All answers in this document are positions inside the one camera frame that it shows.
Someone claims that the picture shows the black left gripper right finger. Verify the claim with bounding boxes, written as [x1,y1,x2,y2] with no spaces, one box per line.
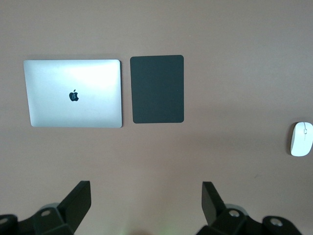
[198,181,301,235]

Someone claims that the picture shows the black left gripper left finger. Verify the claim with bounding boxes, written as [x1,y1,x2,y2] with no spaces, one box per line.
[18,180,91,235]

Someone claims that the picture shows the white computer mouse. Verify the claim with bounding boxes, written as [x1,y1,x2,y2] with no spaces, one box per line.
[290,121,313,157]

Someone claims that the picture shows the black mouse pad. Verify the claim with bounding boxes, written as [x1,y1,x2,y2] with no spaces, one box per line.
[130,54,184,124]

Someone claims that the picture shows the silver closed laptop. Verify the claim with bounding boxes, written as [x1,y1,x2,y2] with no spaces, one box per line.
[23,59,123,128]

